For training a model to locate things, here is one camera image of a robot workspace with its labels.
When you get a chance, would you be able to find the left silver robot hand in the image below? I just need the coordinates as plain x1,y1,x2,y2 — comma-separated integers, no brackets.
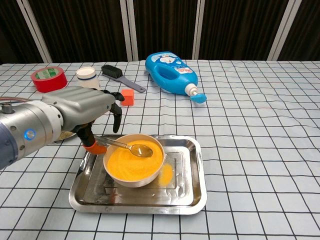
41,86,125,156

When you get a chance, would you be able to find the silver spoon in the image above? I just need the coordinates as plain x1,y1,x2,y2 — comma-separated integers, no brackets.
93,135,154,159

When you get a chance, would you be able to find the round steel plate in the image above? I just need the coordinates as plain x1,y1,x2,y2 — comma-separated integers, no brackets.
53,131,78,144

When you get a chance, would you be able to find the bowl of orange powder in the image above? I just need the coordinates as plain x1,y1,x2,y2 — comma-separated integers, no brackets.
103,133,166,188

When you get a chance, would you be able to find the rectangular steel tray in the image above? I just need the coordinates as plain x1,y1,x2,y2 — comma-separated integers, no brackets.
68,134,208,215

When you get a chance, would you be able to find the white paper cup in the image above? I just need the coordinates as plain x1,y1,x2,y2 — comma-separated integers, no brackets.
76,65,101,90

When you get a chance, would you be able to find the red tape roll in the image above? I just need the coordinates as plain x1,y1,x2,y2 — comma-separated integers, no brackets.
30,66,68,93

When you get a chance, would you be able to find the orange cube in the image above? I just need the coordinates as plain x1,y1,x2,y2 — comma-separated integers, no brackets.
120,89,136,107

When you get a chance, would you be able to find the blue detergent bottle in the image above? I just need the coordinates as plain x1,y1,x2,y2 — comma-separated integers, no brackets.
145,51,208,105

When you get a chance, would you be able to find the blue checked tablecloth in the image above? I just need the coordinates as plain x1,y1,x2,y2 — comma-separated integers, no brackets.
0,59,320,240

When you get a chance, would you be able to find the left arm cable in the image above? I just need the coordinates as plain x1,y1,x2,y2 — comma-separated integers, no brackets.
0,96,33,103

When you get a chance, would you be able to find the black folding screen white frame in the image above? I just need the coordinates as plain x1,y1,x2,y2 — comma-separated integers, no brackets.
0,0,320,65

